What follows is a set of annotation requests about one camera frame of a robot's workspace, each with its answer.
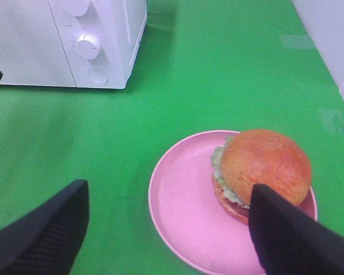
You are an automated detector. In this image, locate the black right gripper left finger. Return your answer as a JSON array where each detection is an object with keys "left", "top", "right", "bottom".
[{"left": 0, "top": 179, "right": 89, "bottom": 274}]

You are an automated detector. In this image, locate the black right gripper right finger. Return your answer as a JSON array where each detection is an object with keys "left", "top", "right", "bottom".
[{"left": 248, "top": 184, "right": 344, "bottom": 274}]

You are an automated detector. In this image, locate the white microwave door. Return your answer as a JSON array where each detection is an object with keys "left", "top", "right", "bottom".
[{"left": 0, "top": 1, "right": 75, "bottom": 87}]

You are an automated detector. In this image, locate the toy hamburger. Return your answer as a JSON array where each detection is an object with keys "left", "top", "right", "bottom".
[{"left": 210, "top": 129, "right": 312, "bottom": 224}]

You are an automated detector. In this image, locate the white microwave knob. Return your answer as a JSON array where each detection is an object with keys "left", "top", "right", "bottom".
[
  {"left": 75, "top": 34, "right": 101, "bottom": 60},
  {"left": 61, "top": 0, "right": 91, "bottom": 17}
]

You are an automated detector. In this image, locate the pink round plate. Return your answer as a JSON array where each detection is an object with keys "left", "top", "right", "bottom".
[{"left": 147, "top": 130, "right": 318, "bottom": 275}]

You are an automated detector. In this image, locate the white microwave oven body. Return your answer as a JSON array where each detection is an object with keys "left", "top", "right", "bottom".
[{"left": 48, "top": 1, "right": 147, "bottom": 89}]

